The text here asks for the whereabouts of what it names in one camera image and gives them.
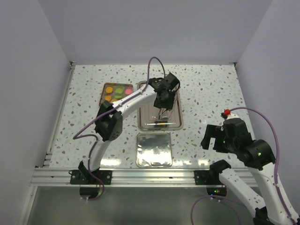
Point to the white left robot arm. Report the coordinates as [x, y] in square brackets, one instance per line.
[109, 121]

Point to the aluminium frame rail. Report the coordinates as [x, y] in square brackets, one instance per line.
[61, 177]

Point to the beige compartment cookie box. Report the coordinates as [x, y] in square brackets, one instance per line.
[114, 85]

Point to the steel slotted tongs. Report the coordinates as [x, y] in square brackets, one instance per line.
[164, 115]

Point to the small square steel lid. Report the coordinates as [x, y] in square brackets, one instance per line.
[153, 150]

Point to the red cable connector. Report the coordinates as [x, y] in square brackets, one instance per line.
[227, 112]

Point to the pink round cookie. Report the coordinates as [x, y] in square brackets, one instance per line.
[128, 91]

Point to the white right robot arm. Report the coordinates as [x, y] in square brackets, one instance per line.
[271, 206]

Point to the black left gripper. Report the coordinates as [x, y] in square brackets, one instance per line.
[168, 105]

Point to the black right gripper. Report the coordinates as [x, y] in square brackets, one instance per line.
[212, 131]

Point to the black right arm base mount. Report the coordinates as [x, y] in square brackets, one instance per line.
[203, 177]

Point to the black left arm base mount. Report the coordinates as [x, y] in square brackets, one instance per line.
[77, 178]

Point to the large steel baking tray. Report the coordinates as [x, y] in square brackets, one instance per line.
[148, 114]

